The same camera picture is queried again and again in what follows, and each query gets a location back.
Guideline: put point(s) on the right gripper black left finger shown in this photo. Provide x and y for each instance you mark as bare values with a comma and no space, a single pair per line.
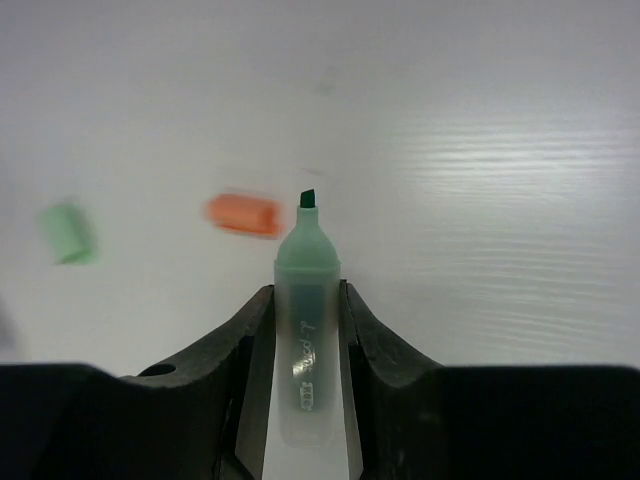
201,413

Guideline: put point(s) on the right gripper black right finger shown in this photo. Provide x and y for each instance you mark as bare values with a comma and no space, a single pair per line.
409,417

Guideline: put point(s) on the green highlighter marker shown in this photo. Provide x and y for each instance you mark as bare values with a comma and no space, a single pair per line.
306,287

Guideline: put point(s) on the green marker cap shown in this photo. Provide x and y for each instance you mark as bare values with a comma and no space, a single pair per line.
68,233

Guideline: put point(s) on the red-orange marker cap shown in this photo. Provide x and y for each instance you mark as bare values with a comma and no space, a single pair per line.
245,214

